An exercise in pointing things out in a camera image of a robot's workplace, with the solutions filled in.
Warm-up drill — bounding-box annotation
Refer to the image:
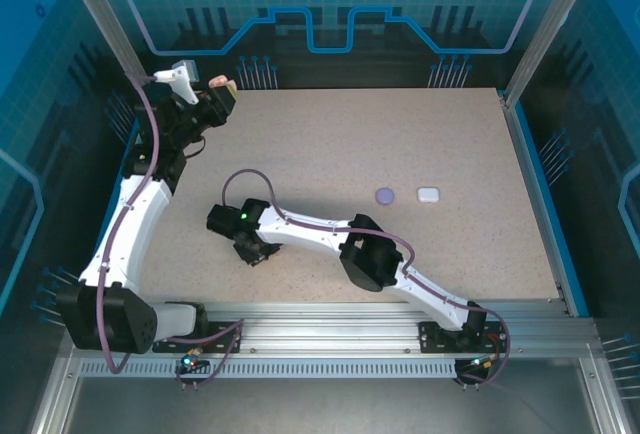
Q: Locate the aluminium mounting beam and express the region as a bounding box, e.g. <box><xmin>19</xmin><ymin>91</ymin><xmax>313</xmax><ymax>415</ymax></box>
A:
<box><xmin>199</xmin><ymin>301</ymin><xmax>601</xmax><ymax>355</ymax></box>

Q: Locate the small LED connector board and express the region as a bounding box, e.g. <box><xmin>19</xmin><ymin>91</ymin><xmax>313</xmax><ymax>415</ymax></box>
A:
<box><xmin>177</xmin><ymin>351</ymin><xmax>210</xmax><ymax>374</ymax></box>
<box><xmin>453</xmin><ymin>353</ymin><xmax>501</xmax><ymax>386</ymax></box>

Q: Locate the grey metal base panel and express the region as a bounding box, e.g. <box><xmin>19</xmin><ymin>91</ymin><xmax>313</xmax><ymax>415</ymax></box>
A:
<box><xmin>29</xmin><ymin>348</ymin><xmax>640</xmax><ymax>434</ymax></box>

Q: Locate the maroon right arm cable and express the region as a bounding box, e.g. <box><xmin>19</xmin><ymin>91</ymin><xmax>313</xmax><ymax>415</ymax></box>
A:
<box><xmin>221</xmin><ymin>168</ymin><xmax>512</xmax><ymax>386</ymax></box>

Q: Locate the maroon arm cable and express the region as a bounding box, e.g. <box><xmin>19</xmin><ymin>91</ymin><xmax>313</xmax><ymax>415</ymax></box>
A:
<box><xmin>221</xmin><ymin>168</ymin><xmax>512</xmax><ymax>386</ymax></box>
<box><xmin>94</xmin><ymin>71</ymin><xmax>162</xmax><ymax>376</ymax></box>

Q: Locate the thin maroon base cable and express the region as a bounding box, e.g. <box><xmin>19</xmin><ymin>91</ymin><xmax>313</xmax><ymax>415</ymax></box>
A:
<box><xmin>172</xmin><ymin>318</ymin><xmax>247</xmax><ymax>391</ymax></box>

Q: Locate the slotted grey cable duct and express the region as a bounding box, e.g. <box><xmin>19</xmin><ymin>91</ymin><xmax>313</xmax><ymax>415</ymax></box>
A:
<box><xmin>77</xmin><ymin>359</ymin><xmax>464</xmax><ymax>380</ymax></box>

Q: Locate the aluminium frame post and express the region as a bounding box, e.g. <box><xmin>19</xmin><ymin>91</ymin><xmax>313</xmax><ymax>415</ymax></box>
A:
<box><xmin>55</xmin><ymin>0</ymin><xmax>152</xmax><ymax>80</ymax></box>
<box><xmin>502</xmin><ymin>0</ymin><xmax>601</xmax><ymax>110</ymax></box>

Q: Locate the maroon left arm cable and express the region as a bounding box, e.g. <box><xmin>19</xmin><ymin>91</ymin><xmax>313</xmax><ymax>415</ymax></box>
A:
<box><xmin>94</xmin><ymin>71</ymin><xmax>162</xmax><ymax>376</ymax></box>

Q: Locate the aluminium side rail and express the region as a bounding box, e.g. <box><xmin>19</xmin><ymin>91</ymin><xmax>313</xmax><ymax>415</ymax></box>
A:
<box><xmin>498</xmin><ymin>87</ymin><xmax>572</xmax><ymax>316</ymax></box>

